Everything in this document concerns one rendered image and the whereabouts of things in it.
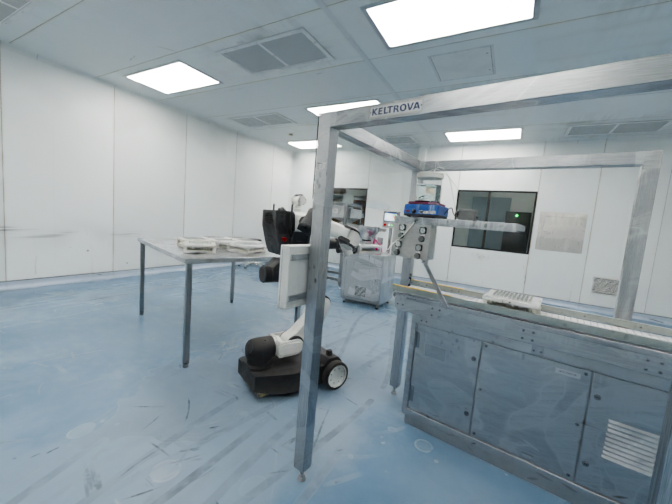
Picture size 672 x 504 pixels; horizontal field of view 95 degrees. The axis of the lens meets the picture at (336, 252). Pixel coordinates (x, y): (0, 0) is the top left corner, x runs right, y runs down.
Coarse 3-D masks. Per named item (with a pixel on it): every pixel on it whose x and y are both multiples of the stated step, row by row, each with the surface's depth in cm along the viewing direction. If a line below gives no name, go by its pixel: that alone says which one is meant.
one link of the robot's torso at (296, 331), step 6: (324, 306) 226; (324, 312) 227; (300, 318) 230; (324, 318) 228; (294, 324) 229; (300, 324) 225; (288, 330) 226; (294, 330) 223; (300, 330) 222; (282, 336) 222; (288, 336) 219; (294, 336) 218; (300, 336) 222
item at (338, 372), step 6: (336, 360) 220; (330, 366) 214; (336, 366) 215; (342, 366) 218; (324, 372) 214; (330, 372) 212; (336, 372) 217; (342, 372) 221; (324, 378) 212; (330, 378) 215; (336, 378) 218; (342, 378) 222; (324, 384) 215; (330, 384) 214; (336, 384) 219; (342, 384) 221
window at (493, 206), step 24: (480, 192) 610; (504, 192) 590; (528, 192) 570; (480, 216) 612; (504, 216) 592; (528, 216) 572; (456, 240) 636; (480, 240) 614; (504, 240) 594; (528, 240) 574
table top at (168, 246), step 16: (144, 240) 307; (160, 240) 318; (176, 240) 331; (176, 256) 232; (192, 256) 232; (208, 256) 238; (224, 256) 245; (240, 256) 252; (256, 256) 260; (272, 256) 269
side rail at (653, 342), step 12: (396, 288) 181; (408, 288) 177; (456, 300) 161; (468, 300) 158; (504, 312) 148; (516, 312) 145; (528, 312) 143; (552, 324) 137; (564, 324) 135; (576, 324) 132; (588, 324) 131; (612, 336) 126; (624, 336) 123; (636, 336) 121; (660, 348) 118
